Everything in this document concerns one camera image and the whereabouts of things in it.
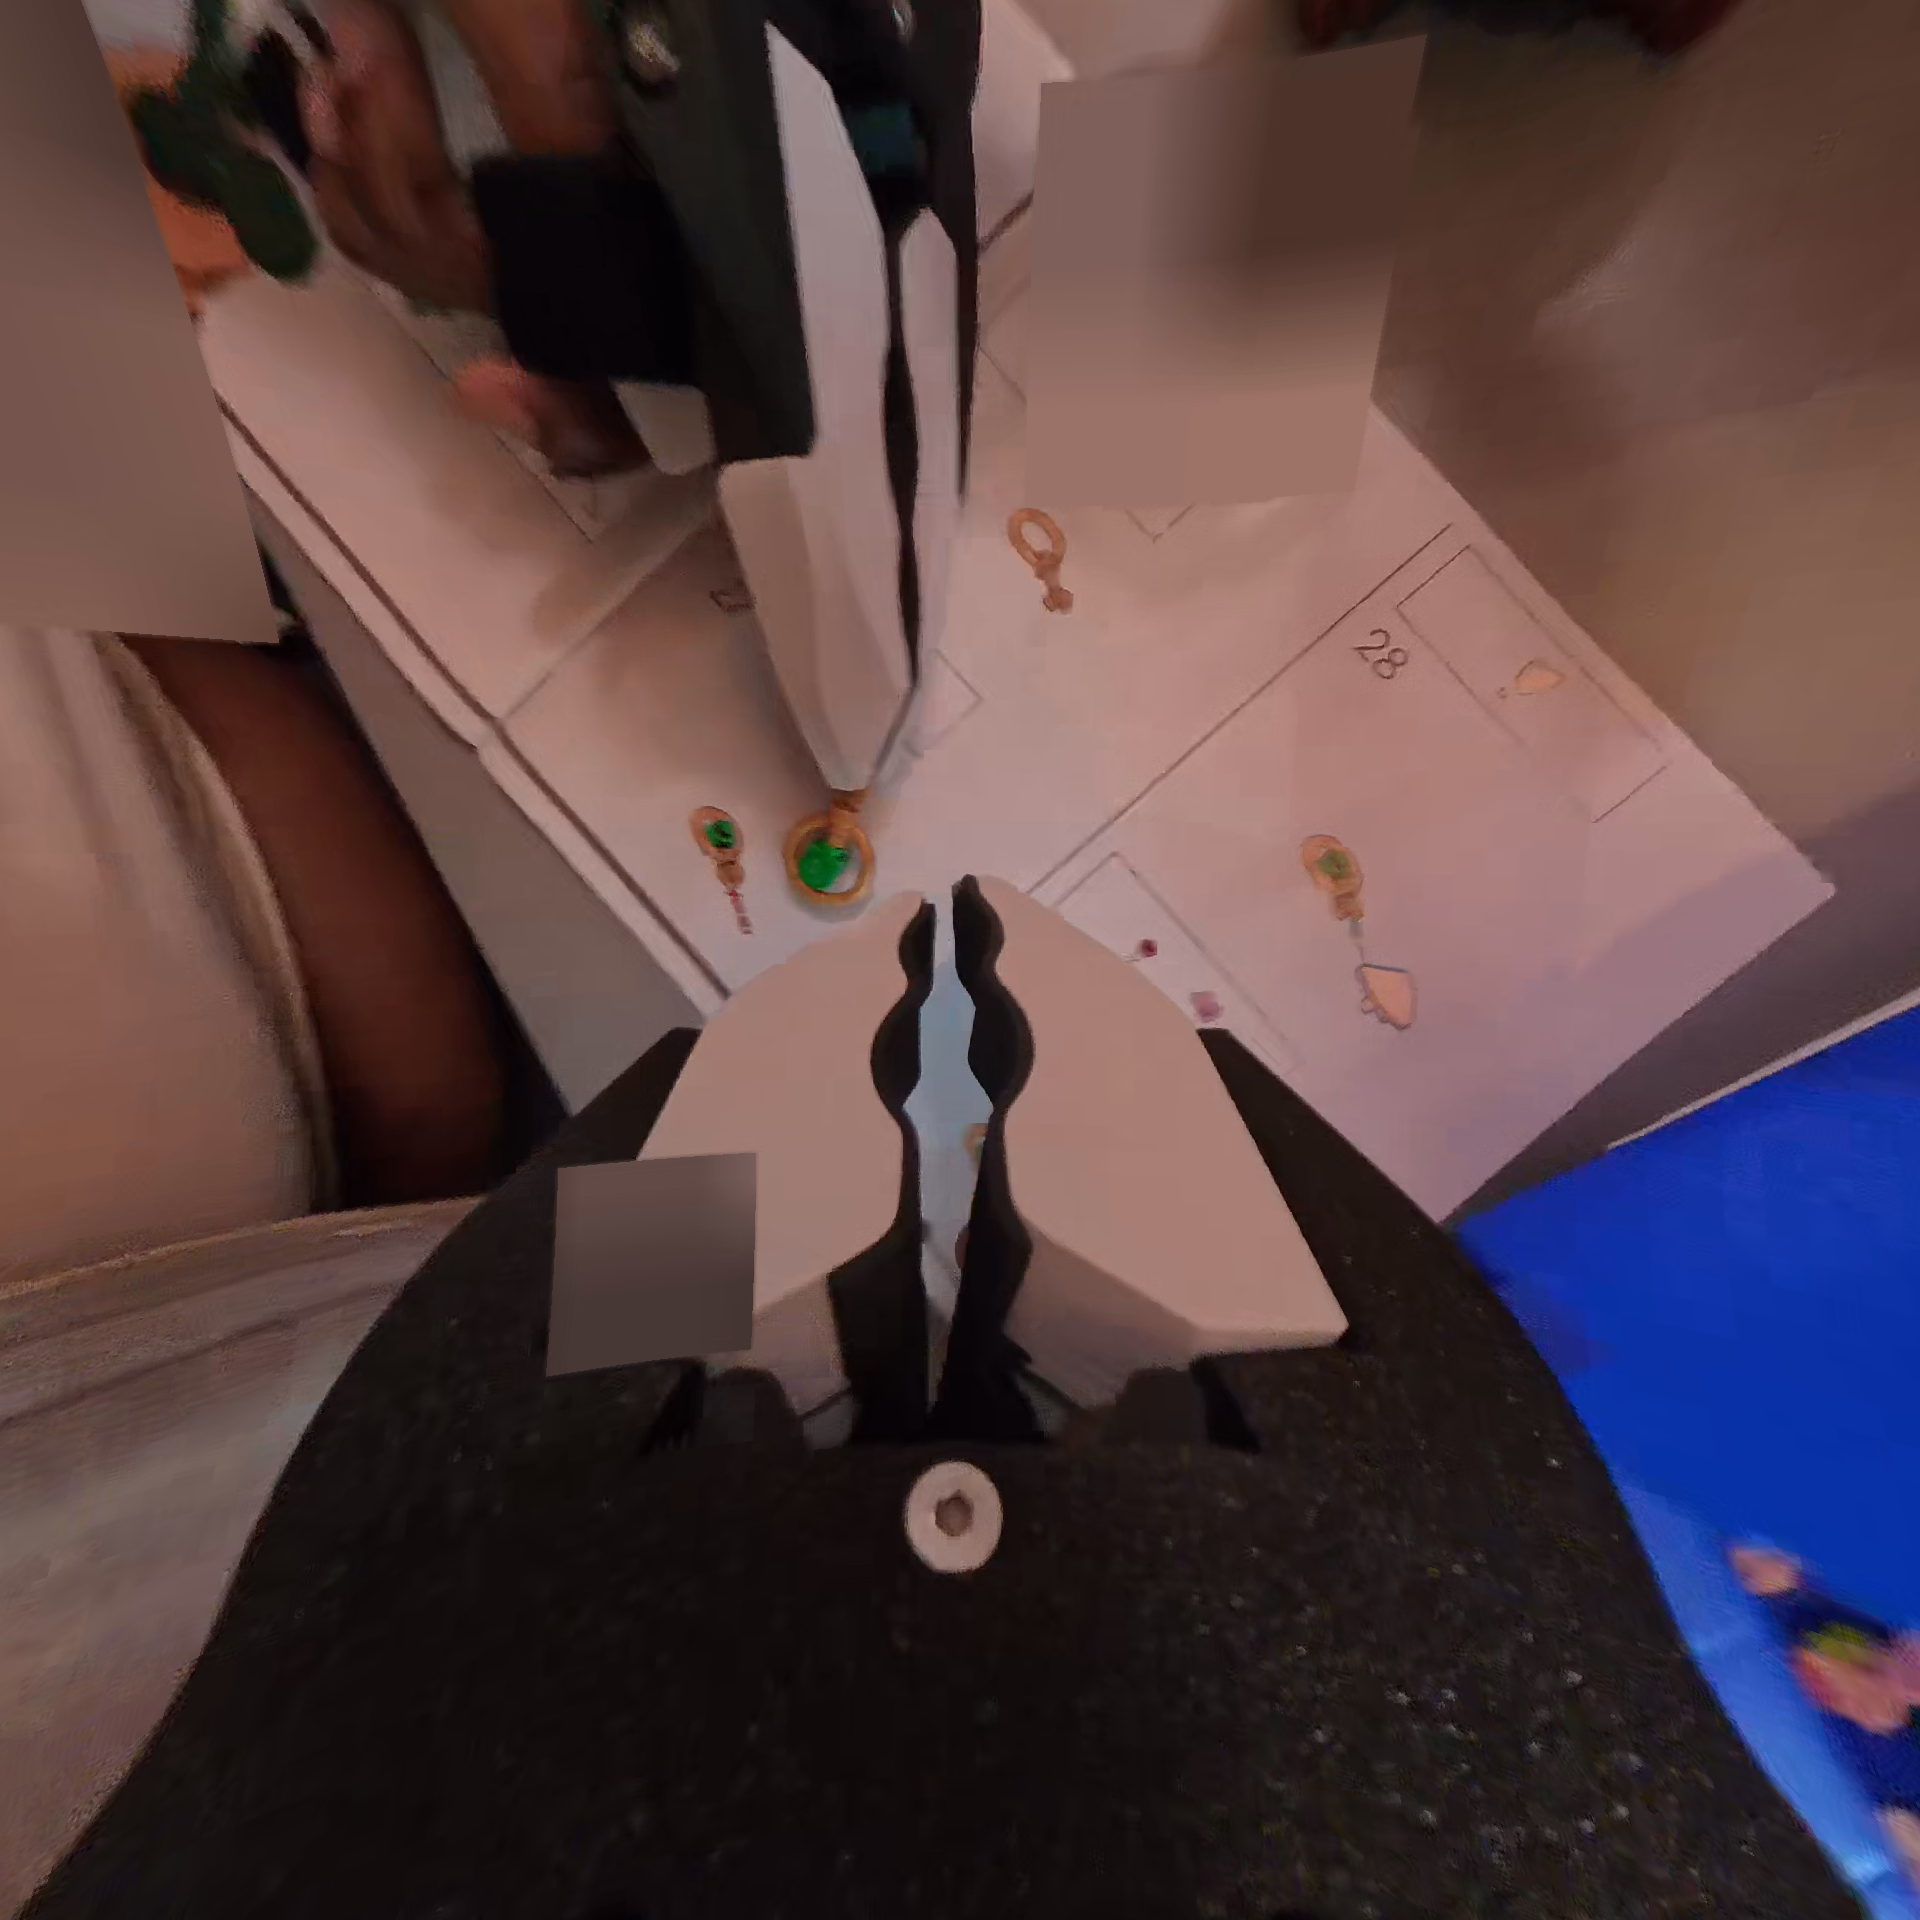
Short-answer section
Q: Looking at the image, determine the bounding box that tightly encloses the building instruction booklet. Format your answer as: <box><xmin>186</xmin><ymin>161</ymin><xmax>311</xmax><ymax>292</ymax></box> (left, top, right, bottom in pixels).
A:
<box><xmin>132</xmin><ymin>0</ymin><xmax>1840</xmax><ymax>1225</ymax></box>

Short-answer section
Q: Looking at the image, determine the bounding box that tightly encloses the grey zippered garment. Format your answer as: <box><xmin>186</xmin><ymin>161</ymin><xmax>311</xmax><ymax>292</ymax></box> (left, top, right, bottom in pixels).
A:
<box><xmin>0</xmin><ymin>1197</ymin><xmax>484</xmax><ymax>1920</ymax></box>

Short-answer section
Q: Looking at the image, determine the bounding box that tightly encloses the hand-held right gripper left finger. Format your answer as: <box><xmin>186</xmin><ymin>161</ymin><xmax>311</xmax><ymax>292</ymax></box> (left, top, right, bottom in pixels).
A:
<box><xmin>643</xmin><ymin>891</ymin><xmax>940</xmax><ymax>1419</ymax></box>

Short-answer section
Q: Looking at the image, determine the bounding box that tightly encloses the person's left hand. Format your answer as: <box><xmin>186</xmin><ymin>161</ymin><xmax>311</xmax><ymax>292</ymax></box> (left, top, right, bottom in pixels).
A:
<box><xmin>299</xmin><ymin>0</ymin><xmax>662</xmax><ymax>480</ymax></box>

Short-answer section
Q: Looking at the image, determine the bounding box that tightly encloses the gold ring brick piece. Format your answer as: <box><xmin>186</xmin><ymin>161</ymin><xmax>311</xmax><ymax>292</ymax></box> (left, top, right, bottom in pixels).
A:
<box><xmin>782</xmin><ymin>788</ymin><xmax>879</xmax><ymax>913</ymax></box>

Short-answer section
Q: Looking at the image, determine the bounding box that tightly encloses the pale cloth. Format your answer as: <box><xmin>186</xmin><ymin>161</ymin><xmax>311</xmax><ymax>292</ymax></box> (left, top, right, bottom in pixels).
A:
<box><xmin>0</xmin><ymin>626</ymin><xmax>340</xmax><ymax>1286</ymax></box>

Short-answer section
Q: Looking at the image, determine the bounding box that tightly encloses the blue box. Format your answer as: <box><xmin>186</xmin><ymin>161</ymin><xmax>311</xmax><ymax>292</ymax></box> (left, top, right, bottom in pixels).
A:
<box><xmin>1452</xmin><ymin>1002</ymin><xmax>1920</xmax><ymax>1920</ymax></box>

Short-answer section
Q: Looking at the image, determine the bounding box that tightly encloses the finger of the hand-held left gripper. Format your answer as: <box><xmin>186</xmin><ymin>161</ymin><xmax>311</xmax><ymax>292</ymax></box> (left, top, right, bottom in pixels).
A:
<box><xmin>718</xmin><ymin>66</ymin><xmax>926</xmax><ymax>800</ymax></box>
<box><xmin>896</xmin><ymin>201</ymin><xmax>986</xmax><ymax>736</ymax></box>

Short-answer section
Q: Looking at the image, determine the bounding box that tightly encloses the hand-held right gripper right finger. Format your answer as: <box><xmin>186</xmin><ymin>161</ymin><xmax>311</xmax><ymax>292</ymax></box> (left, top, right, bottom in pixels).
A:
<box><xmin>949</xmin><ymin>873</ymin><xmax>1352</xmax><ymax>1419</ymax></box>

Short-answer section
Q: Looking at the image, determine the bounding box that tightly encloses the person's leg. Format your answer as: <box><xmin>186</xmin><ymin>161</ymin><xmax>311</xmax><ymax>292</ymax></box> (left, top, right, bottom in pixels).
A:
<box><xmin>118</xmin><ymin>636</ymin><xmax>520</xmax><ymax>1221</ymax></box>

